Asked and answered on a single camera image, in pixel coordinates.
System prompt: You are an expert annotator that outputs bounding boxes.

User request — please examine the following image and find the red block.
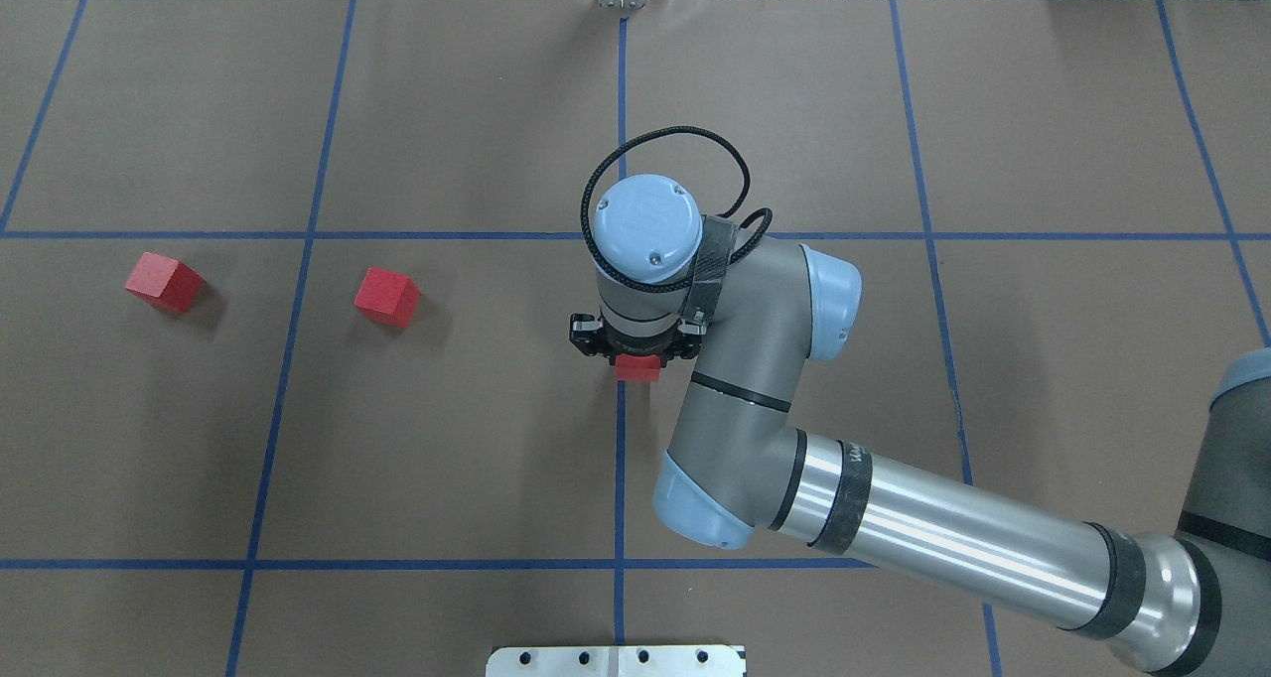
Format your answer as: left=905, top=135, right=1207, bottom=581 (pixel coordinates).
left=353, top=267, right=422, bottom=330
left=125, top=251, right=206, bottom=315

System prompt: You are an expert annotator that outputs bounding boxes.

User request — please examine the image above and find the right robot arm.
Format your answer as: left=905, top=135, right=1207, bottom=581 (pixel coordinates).
left=569, top=175, right=1268, bottom=676

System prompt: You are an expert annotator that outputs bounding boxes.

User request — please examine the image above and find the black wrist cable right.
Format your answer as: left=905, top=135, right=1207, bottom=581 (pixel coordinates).
left=580, top=127, right=774, bottom=295

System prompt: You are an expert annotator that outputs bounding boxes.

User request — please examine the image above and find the brown paper table mat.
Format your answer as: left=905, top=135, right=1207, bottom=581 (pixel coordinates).
left=3, top=0, right=1268, bottom=676

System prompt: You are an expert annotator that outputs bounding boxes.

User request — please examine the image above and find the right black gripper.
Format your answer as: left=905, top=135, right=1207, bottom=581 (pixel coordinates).
left=569, top=314, right=707, bottom=363

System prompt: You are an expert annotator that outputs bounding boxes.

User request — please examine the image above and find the metal base plate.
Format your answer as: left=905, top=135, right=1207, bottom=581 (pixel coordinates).
left=486, top=644, right=750, bottom=676

